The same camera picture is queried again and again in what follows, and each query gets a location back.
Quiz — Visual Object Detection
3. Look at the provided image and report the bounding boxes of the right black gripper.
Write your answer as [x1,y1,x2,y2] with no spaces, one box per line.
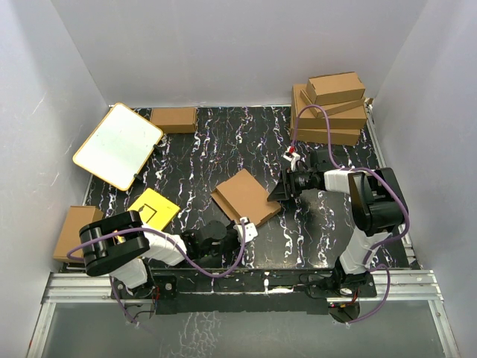
[268,167,317,201]

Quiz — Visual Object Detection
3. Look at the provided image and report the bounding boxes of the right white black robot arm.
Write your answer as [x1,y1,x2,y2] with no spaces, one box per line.
[268,146,407,297]

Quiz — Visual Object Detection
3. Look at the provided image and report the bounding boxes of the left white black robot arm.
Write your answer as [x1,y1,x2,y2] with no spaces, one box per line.
[67,210,258,298]

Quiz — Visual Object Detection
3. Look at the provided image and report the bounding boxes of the large stacked cardboard box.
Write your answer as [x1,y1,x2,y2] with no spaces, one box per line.
[291,84,367,130]

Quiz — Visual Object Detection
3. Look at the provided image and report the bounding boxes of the top small stacked cardboard box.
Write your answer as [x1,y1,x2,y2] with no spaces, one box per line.
[306,72,365,105]

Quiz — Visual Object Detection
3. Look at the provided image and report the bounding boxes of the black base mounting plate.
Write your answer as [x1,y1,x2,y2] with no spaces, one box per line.
[111,268,377,315]

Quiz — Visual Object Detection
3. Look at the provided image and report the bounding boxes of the yellow card with black drawing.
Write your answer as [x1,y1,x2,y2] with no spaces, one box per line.
[111,187,181,260]

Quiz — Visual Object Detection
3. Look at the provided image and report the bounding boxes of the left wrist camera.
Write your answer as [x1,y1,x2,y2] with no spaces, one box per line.
[233,217,258,243]

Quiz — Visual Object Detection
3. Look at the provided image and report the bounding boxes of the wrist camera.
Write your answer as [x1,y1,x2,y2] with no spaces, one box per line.
[282,146,300,172]
[233,217,258,243]

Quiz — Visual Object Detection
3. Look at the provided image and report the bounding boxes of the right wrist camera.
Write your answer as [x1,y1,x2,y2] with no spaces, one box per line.
[282,146,300,172]

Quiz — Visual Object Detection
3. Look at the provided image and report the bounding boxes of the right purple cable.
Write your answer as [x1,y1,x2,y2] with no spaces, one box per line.
[290,104,411,324]

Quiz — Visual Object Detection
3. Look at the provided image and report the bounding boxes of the white board with wooden frame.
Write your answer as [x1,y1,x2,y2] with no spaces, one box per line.
[72,103,163,191]

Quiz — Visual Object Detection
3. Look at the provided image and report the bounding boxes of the aluminium frame rail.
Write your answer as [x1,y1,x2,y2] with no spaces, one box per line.
[28,268,461,357]

